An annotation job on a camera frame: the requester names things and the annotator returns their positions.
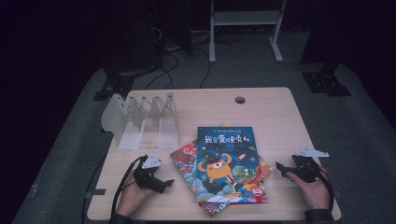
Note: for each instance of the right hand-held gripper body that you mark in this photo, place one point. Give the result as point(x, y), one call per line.
point(306, 172)

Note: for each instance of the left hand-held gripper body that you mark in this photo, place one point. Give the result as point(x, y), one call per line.
point(146, 177)

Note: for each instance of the light blue animals picture book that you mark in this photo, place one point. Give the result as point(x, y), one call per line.
point(185, 161)

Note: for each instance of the dark blue monster picture book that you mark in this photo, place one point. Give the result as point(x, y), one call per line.
point(230, 161)

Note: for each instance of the clear folding book rack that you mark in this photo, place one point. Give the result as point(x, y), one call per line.
point(140, 121)

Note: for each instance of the person's right hand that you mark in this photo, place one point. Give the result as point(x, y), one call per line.
point(314, 196)

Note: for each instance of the person's left hand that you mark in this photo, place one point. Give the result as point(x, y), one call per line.
point(130, 199)

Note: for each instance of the grey tape strip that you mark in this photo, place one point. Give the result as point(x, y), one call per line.
point(96, 192)

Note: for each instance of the black stand base plate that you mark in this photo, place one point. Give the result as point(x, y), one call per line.
point(327, 82)
point(120, 84)

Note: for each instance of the white metal stand frame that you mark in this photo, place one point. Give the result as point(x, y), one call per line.
point(246, 18)

